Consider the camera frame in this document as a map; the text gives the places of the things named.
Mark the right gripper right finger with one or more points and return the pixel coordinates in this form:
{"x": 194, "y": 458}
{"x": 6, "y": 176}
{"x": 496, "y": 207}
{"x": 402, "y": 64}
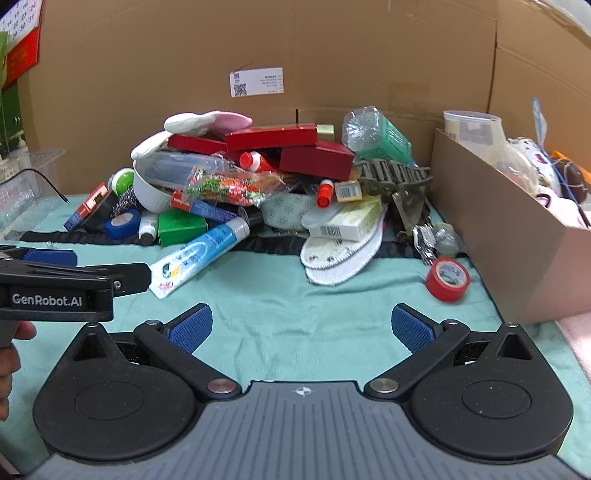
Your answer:
{"x": 433, "y": 347}

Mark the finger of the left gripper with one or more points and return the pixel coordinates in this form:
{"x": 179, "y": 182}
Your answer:
{"x": 127, "y": 279}

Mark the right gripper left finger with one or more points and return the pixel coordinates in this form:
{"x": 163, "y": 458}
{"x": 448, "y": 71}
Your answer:
{"x": 170, "y": 346}

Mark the red gift box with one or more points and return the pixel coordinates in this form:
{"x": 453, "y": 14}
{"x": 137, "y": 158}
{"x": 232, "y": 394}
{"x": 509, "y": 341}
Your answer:
{"x": 276, "y": 136}

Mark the cardboard sorting box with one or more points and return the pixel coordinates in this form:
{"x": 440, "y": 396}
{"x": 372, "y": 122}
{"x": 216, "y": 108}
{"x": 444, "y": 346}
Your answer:
{"x": 535, "y": 268}

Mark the person's left hand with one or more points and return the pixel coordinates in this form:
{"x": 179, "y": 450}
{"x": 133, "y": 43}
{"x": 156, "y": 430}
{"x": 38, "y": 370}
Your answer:
{"x": 10, "y": 363}

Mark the blue toothpaste tube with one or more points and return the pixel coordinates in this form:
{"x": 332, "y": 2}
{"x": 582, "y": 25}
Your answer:
{"x": 175, "y": 269}

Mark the blue tape roll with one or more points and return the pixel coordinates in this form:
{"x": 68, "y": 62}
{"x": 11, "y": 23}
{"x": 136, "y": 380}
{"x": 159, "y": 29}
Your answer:
{"x": 124, "y": 225}

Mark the white tube black cap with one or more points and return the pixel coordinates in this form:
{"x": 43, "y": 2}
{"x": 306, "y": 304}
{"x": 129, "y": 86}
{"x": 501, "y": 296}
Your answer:
{"x": 148, "y": 227}

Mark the red tape roll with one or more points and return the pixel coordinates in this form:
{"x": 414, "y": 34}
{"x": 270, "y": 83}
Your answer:
{"x": 448, "y": 280}

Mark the green small box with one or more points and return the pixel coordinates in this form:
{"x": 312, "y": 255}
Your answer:
{"x": 179, "y": 227}

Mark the playing card box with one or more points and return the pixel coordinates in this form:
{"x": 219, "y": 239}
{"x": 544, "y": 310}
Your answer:
{"x": 87, "y": 207}

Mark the steel wool scrubber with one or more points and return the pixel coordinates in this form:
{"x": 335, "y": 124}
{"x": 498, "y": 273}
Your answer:
{"x": 126, "y": 201}

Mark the white ceramic bowl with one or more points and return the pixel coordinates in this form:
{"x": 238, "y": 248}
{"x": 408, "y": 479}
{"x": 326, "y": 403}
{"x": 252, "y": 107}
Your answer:
{"x": 150, "y": 197}

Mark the green white round container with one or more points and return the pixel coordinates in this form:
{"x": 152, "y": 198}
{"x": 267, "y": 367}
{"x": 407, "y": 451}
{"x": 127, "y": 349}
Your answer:
{"x": 121, "y": 181}

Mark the clear plastic bin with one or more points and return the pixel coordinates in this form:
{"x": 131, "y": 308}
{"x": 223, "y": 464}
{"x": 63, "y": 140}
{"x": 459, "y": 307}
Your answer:
{"x": 29, "y": 188}

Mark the red blue small box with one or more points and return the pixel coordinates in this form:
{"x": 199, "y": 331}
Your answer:
{"x": 200, "y": 208}

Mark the clear plastic tube case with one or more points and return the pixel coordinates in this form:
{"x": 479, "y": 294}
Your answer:
{"x": 172, "y": 169}

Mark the white shoe insoles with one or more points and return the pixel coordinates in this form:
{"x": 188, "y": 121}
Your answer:
{"x": 330, "y": 262}

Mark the yellow white medicine box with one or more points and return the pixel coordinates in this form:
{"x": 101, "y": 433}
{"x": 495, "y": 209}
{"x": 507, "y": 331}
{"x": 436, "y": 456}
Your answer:
{"x": 350, "y": 221}

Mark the colorful candy bag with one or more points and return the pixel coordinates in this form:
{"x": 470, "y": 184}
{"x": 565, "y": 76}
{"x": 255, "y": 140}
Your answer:
{"x": 234, "y": 186}

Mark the white cloth glove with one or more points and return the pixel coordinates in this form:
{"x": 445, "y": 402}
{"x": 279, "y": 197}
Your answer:
{"x": 217, "y": 123}

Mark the large cardboard backdrop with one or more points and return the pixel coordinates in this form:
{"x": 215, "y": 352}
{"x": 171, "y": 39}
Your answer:
{"x": 110, "y": 72}

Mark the dark red jewelry box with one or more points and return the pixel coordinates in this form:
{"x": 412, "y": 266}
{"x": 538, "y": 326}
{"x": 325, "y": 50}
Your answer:
{"x": 326, "y": 159}

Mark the clear plastic cup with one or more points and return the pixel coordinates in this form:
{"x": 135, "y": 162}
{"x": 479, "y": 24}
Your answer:
{"x": 476, "y": 131}

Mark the crushed clear plastic bottle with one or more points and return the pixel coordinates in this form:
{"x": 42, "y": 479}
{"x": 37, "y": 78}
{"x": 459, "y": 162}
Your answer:
{"x": 371, "y": 135}

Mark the white shipping label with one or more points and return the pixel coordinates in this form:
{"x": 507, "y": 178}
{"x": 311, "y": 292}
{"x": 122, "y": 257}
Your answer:
{"x": 256, "y": 82}

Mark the red calendar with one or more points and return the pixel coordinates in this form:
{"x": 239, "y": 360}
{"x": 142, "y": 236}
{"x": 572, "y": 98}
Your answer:
{"x": 20, "y": 38}

